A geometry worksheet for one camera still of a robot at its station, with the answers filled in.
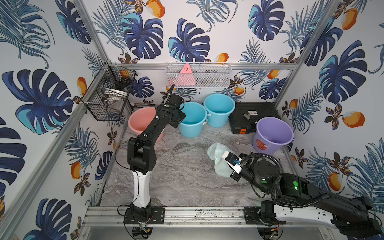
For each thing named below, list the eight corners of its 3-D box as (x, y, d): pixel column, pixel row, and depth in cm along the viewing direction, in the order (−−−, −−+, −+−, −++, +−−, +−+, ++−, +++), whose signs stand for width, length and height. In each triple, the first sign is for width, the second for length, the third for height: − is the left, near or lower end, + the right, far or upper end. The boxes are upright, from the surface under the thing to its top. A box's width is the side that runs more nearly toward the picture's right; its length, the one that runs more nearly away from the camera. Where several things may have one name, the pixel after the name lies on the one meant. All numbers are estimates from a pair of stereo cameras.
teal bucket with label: (203, 130, 111) (205, 113, 97) (202, 109, 125) (203, 92, 111) (231, 131, 111) (237, 113, 97) (227, 109, 125) (232, 92, 111)
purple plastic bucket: (252, 158, 97) (262, 143, 83) (245, 133, 109) (253, 117, 95) (284, 158, 97) (300, 143, 83) (274, 133, 110) (286, 117, 95)
